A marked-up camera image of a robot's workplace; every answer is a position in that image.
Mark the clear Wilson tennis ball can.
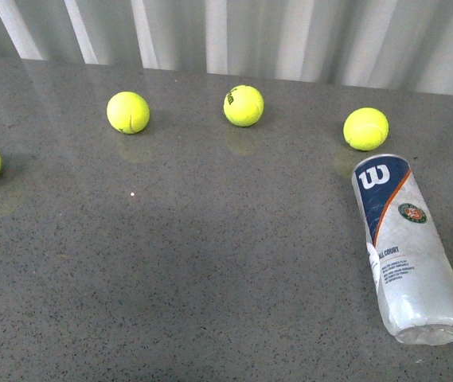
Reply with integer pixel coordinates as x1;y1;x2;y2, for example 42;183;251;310
352;154;453;345

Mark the right yellow tennis ball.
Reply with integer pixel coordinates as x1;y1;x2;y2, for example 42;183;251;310
343;107;389;151

